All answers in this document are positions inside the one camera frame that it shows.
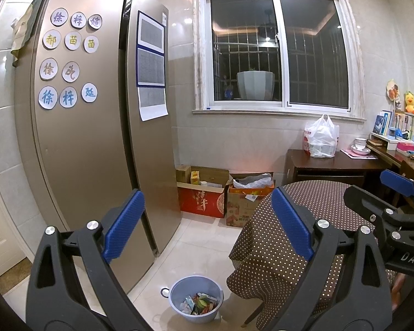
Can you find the pink flat box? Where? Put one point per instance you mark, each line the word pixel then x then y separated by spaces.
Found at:
pixel 406 147

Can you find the small blue desk object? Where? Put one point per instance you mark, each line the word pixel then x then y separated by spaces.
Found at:
pixel 396 134

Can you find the pink plate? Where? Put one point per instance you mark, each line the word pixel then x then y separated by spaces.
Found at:
pixel 359 151

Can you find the pink paper mat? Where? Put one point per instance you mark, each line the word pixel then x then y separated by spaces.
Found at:
pixel 346 153

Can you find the white-framed sliding window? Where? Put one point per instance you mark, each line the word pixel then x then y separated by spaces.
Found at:
pixel 277 48

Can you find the red cardboard box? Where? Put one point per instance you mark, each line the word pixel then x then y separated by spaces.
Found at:
pixel 200 201

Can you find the row of upright books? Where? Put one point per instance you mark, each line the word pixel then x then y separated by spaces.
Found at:
pixel 381 122

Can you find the small white fridge label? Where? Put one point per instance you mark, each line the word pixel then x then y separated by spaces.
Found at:
pixel 164 19

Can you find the white plant pot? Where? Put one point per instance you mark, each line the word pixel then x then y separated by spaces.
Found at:
pixel 255 85

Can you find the person's right hand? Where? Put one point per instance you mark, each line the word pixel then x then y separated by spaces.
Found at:
pixel 396 293

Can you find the dark wooden desk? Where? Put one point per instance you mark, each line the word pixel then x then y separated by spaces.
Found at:
pixel 388 155

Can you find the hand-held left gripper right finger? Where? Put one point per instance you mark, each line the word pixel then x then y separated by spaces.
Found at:
pixel 291 224

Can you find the metal window grille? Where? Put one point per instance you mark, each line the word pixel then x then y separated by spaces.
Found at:
pixel 231 51

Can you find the blue-bordered printed sheet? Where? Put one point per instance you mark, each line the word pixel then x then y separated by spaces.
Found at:
pixel 151 67
pixel 151 32

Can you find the dark wooden cabinet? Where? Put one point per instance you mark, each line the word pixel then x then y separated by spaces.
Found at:
pixel 331 165

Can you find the yellow duck plush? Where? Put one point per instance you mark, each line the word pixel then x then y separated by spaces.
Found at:
pixel 410 102

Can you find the light blue plastic bin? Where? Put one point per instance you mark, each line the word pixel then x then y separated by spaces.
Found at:
pixel 179 286

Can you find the brown printed cardboard box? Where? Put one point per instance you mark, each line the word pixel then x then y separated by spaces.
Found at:
pixel 236 212

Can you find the white desk shelf riser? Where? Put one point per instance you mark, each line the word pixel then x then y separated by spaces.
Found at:
pixel 383 137

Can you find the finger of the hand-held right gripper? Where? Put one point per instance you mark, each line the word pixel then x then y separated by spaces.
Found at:
pixel 396 179
pixel 360 196

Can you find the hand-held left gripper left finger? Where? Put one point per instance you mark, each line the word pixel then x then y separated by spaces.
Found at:
pixel 124 226

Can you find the small plain cardboard box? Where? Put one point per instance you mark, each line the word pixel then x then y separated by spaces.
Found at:
pixel 183 174

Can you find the orange printed packet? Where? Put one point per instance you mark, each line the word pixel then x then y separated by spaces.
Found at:
pixel 211 308

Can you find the white plastic shopping bag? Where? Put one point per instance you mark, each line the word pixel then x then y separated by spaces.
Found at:
pixel 321 138

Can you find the beige hanging cloth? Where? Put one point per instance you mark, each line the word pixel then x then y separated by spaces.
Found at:
pixel 22 31

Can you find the newspaper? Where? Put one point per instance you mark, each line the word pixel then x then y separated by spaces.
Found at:
pixel 186 306

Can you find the orange cardboard box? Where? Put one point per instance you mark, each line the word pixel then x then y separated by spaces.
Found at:
pixel 248 191

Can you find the group of round character magnets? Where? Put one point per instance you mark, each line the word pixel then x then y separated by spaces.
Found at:
pixel 48 69

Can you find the white printed sheet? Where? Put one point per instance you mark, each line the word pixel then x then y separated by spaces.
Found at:
pixel 153 103

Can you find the champagne double-door refrigerator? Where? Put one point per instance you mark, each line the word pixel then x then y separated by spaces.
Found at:
pixel 89 151

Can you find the blue bottle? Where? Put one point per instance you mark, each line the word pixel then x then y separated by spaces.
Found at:
pixel 228 93

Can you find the round wall decoration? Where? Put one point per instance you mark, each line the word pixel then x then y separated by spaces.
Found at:
pixel 393 90

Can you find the yellow carton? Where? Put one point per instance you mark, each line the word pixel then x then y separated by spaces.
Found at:
pixel 195 177

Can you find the crumpled white plastic bag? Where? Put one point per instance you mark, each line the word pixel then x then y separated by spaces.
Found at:
pixel 252 181

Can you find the white bowl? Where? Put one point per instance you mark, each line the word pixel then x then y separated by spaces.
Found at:
pixel 360 143

